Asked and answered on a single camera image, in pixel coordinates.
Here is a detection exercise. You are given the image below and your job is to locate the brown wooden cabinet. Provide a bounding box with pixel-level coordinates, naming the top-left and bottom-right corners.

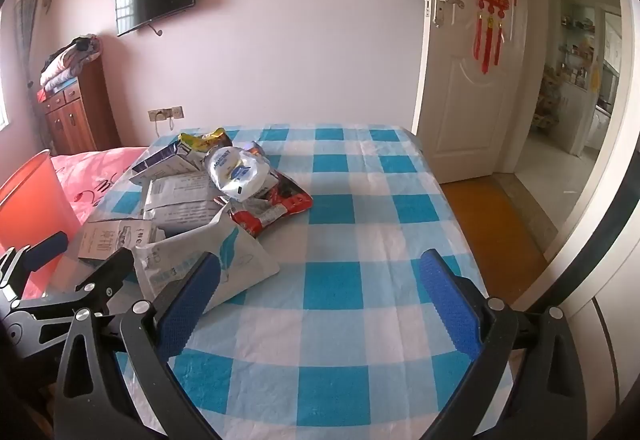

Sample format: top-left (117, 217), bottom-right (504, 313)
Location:
top-left (39, 51), bottom-right (122, 156)

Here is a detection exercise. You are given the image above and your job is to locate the wall socket strip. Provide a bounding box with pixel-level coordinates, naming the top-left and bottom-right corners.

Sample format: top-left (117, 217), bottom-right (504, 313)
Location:
top-left (148, 106), bottom-right (184, 122)

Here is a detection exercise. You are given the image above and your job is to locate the white plastic pouch blue print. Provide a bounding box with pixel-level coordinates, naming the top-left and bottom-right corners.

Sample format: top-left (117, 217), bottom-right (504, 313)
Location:
top-left (206, 146), bottom-right (278, 201)

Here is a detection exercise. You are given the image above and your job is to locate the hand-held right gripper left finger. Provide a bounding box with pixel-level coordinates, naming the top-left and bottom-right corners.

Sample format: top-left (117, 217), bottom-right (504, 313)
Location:
top-left (54, 250), bottom-right (223, 440)

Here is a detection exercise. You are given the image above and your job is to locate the kitchen shelf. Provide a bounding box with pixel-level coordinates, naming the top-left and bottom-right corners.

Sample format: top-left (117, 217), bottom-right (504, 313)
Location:
top-left (560, 0), bottom-right (598, 91)

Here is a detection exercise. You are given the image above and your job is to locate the orange plastic bucket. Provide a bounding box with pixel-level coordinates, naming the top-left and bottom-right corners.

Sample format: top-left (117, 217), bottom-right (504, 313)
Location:
top-left (0, 149), bottom-right (83, 301)

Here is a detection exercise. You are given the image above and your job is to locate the grey patterned curtain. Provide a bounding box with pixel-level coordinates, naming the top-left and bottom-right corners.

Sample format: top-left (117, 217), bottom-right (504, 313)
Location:
top-left (11, 0), bottom-right (51, 86)

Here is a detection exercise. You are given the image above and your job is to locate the white pouch blue feather print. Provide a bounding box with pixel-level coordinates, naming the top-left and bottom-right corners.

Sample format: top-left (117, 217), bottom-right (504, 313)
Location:
top-left (132, 205), bottom-right (281, 313)

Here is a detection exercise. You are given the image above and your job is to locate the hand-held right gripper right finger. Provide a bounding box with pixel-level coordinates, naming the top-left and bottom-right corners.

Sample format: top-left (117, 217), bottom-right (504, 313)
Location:
top-left (419, 249), bottom-right (588, 440)

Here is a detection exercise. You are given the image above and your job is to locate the pink printed blanket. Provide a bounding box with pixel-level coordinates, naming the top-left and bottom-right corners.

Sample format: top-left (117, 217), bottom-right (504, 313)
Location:
top-left (22, 146), bottom-right (151, 301)

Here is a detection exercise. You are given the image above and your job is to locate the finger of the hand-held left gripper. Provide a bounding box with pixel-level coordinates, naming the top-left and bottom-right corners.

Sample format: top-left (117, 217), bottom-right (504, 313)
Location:
top-left (0, 231), bottom-right (69, 293)
top-left (12, 247), bottom-right (137, 321)

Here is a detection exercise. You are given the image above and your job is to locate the blue white checked tablecloth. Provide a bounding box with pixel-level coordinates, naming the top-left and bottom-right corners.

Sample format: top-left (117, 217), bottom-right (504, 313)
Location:
top-left (47, 122), bottom-right (516, 440)

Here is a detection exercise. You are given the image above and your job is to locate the stack of folded quilts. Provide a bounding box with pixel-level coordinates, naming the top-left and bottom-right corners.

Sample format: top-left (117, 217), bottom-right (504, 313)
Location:
top-left (39, 34), bottom-right (102, 93)

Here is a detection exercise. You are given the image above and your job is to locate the white washing machine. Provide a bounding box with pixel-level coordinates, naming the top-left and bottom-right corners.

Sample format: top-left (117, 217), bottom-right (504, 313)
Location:
top-left (585, 105), bottom-right (613, 151)

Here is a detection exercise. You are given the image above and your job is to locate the yellow snack packet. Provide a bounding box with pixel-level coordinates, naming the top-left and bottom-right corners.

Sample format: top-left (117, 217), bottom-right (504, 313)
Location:
top-left (179, 127), bottom-right (233, 152)

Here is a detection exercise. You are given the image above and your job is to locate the silver door handle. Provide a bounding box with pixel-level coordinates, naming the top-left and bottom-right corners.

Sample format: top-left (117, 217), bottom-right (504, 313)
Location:
top-left (433, 0), bottom-right (466, 28)

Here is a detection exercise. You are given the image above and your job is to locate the white door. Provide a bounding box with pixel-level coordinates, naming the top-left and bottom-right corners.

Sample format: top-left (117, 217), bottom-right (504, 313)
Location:
top-left (410, 0), bottom-right (531, 186)

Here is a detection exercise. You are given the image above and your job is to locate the white paper packet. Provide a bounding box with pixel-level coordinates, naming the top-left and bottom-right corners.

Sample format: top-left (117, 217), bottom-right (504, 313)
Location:
top-left (141, 170), bottom-right (236, 233)

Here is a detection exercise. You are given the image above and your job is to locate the red snack packet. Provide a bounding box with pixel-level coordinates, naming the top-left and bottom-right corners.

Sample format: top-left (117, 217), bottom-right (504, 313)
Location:
top-left (229, 142), bottom-right (313, 240)

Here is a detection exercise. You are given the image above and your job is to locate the small grey box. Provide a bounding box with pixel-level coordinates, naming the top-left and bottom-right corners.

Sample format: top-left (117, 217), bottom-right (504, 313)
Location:
top-left (77, 218), bottom-right (166, 268)

